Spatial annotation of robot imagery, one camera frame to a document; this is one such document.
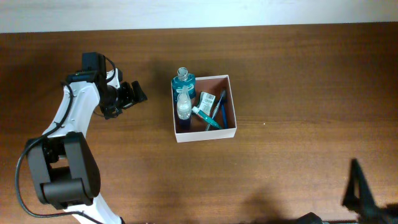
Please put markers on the red white toothpaste tube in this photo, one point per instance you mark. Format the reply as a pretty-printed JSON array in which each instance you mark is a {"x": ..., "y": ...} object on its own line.
[{"x": 205, "y": 117}]

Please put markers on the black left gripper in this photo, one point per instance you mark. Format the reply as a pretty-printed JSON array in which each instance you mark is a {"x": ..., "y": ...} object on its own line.
[{"x": 125, "y": 88}]

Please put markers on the blue disposable razor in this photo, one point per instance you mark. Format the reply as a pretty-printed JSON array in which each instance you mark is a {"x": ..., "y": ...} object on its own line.
[{"x": 224, "y": 116}]

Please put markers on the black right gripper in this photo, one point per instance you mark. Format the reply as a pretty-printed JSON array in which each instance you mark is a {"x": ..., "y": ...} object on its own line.
[{"x": 375, "y": 215}]

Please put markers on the teal mouthwash bottle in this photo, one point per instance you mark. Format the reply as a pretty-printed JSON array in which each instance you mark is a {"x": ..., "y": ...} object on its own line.
[{"x": 183, "y": 78}]

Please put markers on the clear spray bottle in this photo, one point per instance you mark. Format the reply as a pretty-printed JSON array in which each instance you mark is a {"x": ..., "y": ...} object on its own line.
[{"x": 184, "y": 109}]

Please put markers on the white open cardboard box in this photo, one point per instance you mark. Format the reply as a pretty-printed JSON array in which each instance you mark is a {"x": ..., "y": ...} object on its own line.
[{"x": 213, "y": 85}]

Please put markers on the green white soap packet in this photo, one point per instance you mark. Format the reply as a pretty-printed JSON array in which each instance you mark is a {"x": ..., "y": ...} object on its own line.
[{"x": 206, "y": 102}]

